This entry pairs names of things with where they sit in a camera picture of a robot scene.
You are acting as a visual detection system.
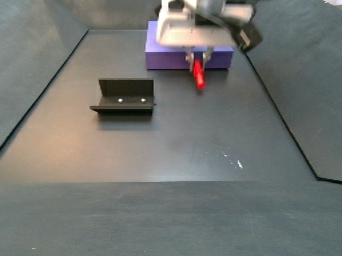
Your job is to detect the purple rectangular board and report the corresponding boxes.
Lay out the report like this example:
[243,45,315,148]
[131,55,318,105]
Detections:
[144,21,234,70]

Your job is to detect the red peg object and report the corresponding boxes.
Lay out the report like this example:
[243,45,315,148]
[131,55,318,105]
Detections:
[192,60,206,90]

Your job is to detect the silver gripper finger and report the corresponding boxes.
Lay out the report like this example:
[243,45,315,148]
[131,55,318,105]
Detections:
[203,47,214,64]
[184,47,195,72]

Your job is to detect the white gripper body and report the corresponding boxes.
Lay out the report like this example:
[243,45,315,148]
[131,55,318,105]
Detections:
[156,0,255,47]

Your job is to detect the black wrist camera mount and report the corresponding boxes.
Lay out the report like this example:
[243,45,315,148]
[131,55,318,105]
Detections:
[231,22,263,52]

